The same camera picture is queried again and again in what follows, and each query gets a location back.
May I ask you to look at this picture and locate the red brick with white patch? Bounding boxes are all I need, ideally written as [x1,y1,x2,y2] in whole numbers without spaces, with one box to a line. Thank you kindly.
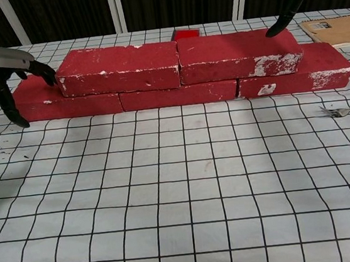
[232,38,350,101]

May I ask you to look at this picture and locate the red brick with chipped edges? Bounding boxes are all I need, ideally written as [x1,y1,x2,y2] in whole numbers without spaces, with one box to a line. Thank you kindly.
[53,38,183,102]

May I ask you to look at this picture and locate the black pleated curtain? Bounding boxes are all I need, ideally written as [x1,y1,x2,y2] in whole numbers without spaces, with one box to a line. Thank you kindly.
[0,0,350,49]

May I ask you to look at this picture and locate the white black-checked tablecloth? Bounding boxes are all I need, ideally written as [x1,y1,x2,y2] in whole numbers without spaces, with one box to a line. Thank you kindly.
[0,6,350,262]

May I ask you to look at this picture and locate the red brick with white-scuffed corner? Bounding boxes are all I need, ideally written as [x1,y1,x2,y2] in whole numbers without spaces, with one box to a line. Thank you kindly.
[175,25,305,87]

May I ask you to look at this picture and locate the metal fork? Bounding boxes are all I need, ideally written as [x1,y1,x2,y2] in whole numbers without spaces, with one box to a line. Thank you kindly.
[319,102,350,121]

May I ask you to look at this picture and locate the red ink pad case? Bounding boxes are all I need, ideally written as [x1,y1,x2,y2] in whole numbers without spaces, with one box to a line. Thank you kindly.
[169,26,202,42]

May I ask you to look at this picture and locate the brown spiral notebook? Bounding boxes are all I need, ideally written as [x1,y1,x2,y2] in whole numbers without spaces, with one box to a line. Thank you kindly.
[298,14,350,53]

